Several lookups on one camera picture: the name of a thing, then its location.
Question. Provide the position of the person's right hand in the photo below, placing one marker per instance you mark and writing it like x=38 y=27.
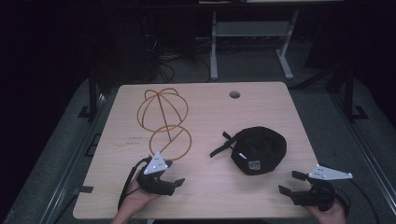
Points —
x=328 y=215

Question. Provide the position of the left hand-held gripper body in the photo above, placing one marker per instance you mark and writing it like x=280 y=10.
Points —
x=154 y=180

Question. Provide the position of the grey metal rail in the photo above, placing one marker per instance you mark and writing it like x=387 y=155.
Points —
x=67 y=161
x=369 y=149

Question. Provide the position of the black cap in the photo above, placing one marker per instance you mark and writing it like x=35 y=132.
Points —
x=260 y=151

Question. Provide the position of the person's left hand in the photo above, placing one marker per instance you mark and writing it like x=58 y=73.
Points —
x=138 y=197

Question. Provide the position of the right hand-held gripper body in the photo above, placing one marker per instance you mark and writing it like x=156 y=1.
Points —
x=317 y=194

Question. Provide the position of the white metal desk frame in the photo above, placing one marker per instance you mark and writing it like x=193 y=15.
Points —
x=249 y=28

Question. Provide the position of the black metal stand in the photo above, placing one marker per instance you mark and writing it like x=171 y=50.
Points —
x=348 y=93
x=92 y=93

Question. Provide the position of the dark computer tower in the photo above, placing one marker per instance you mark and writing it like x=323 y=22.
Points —
x=130 y=46

